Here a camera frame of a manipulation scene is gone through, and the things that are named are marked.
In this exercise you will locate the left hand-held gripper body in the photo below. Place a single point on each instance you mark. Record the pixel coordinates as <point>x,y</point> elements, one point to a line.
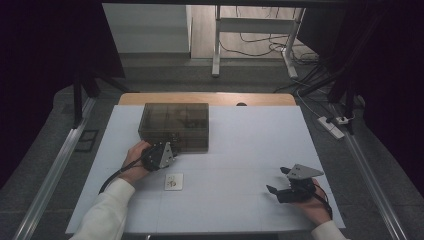
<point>155,158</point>

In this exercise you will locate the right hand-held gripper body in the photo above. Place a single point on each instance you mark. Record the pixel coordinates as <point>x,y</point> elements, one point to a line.
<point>300,191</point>

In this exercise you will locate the dark translucent storage box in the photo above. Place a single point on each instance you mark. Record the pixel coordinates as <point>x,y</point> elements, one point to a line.
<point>186,116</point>

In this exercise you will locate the small white printed card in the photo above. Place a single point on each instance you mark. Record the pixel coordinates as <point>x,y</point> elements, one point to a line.
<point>174,182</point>

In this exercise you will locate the person's left hand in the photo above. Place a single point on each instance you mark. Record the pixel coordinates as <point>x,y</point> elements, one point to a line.
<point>133,166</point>

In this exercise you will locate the person's right hand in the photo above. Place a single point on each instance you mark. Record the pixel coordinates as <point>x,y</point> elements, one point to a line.
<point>316,208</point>

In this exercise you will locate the wooden table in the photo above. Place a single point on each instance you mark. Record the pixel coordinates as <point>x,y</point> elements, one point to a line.
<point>200,99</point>

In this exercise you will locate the white table mat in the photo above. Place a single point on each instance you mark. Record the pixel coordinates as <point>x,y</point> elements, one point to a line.
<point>233,150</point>

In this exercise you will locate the white power strip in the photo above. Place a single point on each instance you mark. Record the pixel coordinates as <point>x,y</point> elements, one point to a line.
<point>330,127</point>

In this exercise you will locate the white plug adapter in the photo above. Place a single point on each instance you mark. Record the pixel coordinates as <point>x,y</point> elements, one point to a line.
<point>341,120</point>

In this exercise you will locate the black table grommet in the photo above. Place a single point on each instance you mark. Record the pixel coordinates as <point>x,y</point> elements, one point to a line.
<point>241,104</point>

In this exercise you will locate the black metal stand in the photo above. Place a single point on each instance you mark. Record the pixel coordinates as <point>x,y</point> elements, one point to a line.
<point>348,106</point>
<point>77,103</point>

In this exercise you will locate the white cabinet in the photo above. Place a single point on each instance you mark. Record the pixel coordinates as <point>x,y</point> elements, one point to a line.
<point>146,30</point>

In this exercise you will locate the dark curtain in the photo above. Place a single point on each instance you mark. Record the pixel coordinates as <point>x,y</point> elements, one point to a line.
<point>393,83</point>
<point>40,66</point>

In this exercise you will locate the aluminium floor rail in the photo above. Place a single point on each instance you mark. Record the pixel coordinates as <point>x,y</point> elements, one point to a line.
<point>56,166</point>
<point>373,180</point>

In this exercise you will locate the white desk frame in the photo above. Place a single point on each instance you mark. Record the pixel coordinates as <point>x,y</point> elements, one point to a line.
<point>253,25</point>

